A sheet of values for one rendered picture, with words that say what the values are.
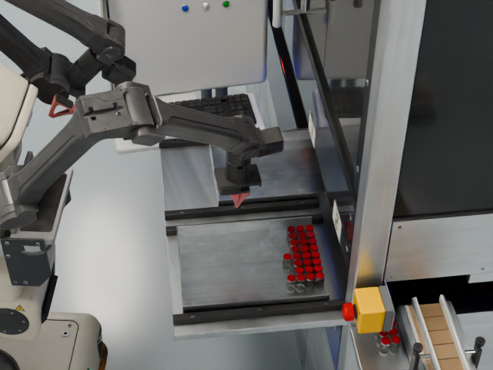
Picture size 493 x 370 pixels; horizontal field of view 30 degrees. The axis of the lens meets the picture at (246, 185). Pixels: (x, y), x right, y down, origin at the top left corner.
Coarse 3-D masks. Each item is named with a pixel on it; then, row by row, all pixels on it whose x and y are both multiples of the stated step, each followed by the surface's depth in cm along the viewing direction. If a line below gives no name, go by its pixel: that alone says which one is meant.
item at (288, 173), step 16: (288, 144) 257; (304, 144) 257; (224, 160) 252; (256, 160) 252; (272, 160) 252; (288, 160) 252; (304, 160) 252; (272, 176) 247; (288, 176) 247; (304, 176) 247; (320, 176) 247; (256, 192) 242; (272, 192) 242; (288, 192) 242; (304, 192) 243; (320, 192) 238
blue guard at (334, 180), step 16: (288, 0) 263; (288, 16) 265; (288, 32) 268; (288, 48) 270; (304, 48) 242; (304, 64) 244; (304, 80) 246; (304, 96) 248; (320, 96) 225; (320, 112) 227; (320, 128) 228; (320, 144) 230; (320, 160) 232; (336, 160) 211; (336, 176) 212; (336, 192) 214; (352, 208) 197; (352, 224) 198
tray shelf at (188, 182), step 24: (168, 168) 250; (192, 168) 250; (168, 192) 243; (192, 192) 243; (240, 216) 236; (264, 216) 236; (288, 216) 236; (168, 240) 230; (336, 240) 230; (336, 264) 224; (336, 288) 219; (312, 312) 213; (336, 312) 213; (192, 336) 209; (216, 336) 210
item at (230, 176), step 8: (216, 168) 213; (224, 168) 213; (232, 168) 207; (240, 168) 207; (248, 168) 208; (256, 168) 214; (216, 176) 211; (224, 176) 211; (232, 176) 209; (240, 176) 208; (248, 176) 210; (256, 176) 212; (224, 184) 210; (232, 184) 210; (240, 184) 210; (248, 184) 210; (256, 184) 210
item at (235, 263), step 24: (192, 240) 230; (216, 240) 230; (240, 240) 230; (264, 240) 230; (192, 264) 224; (216, 264) 224; (240, 264) 224; (264, 264) 224; (192, 288) 218; (216, 288) 218; (240, 288) 218; (264, 288) 218; (192, 312) 211
